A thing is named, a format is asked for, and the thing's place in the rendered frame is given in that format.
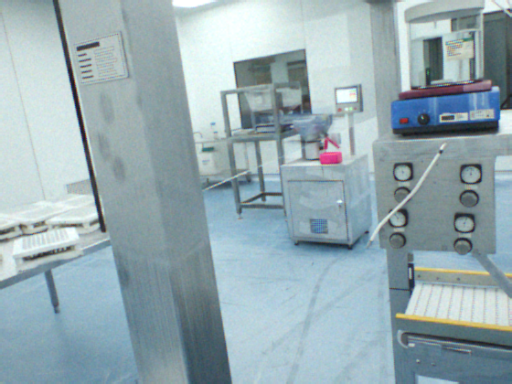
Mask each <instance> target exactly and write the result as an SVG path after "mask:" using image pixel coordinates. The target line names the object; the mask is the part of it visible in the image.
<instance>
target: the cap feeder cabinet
mask: <svg viewBox="0 0 512 384"><path fill-rule="evenodd" d="M342 157H343V162H339V163H337V164H328V165H321V160H320V158H316V159H315V160H314V161H310V160H312V159H306V158H305V156H302V157H300V158H298V159H296V160H294V161H292V162H289V163H287V164H284V165H281V166H280V168H281V170H282V175H283V193H284V201H285V208H286V215H287V221H288V228H289V237H290V238H291V240H295V244H294V245H295V246H298V245H299V244H300V243H297V241H298V240H305V241H315V242H326V243H346V244H348V246H349V247H348V249H349V250H353V248H351V247H350V245H351V244H353V243H354V242H355V241H356V240H357V239H358V238H359V237H360V236H361V235H362V234H363V233H364V232H365V233H369V231H368V229H369V227H371V223H372V222H373V221H372V210H371V199H370V189H369V168H368V153H357V154H356V155H351V154H342Z"/></svg>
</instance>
